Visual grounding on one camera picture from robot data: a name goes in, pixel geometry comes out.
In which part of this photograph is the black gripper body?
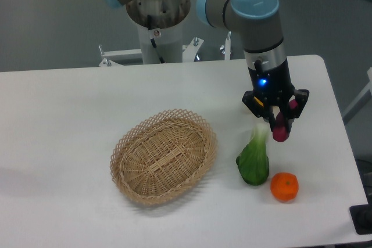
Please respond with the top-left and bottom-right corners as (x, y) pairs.
(242, 58), (309, 122)

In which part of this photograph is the purple sweet potato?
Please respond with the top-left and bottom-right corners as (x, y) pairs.
(273, 99), (298, 142)

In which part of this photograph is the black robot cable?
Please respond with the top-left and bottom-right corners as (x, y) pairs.
(146, 15), (166, 64)

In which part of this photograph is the white metal base frame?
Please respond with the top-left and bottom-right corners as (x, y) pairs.
(98, 30), (233, 67)

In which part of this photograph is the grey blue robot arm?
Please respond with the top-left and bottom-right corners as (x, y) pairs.
(105, 0), (309, 142)

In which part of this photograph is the white frame at right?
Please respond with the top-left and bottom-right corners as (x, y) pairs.
(342, 68), (371, 125)

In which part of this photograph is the woven wicker basket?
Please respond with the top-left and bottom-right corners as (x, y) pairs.
(110, 109), (217, 206)

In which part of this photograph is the black device at table edge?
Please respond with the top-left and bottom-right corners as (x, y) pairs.
(349, 204), (371, 235)

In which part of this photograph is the green bok choy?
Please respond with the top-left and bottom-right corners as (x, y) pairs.
(235, 124), (269, 186)

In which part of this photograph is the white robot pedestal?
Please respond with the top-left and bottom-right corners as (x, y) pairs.
(137, 24), (183, 64)

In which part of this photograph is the orange tangerine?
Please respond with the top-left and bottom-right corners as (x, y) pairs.
(270, 172), (299, 202)

